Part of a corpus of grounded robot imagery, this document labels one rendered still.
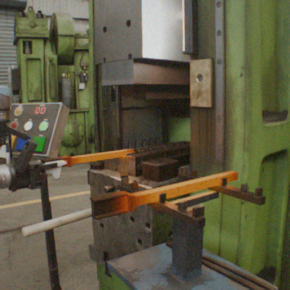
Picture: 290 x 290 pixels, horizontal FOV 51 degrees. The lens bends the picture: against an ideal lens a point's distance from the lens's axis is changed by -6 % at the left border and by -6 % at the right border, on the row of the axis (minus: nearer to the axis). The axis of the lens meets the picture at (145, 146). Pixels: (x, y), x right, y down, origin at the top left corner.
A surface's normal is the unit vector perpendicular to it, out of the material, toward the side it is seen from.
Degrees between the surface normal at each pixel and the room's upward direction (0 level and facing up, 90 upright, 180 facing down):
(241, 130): 90
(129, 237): 90
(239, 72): 90
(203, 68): 90
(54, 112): 60
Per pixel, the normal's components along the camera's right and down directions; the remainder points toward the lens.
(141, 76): 0.69, 0.11
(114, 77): -0.72, 0.13
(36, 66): 0.44, 0.12
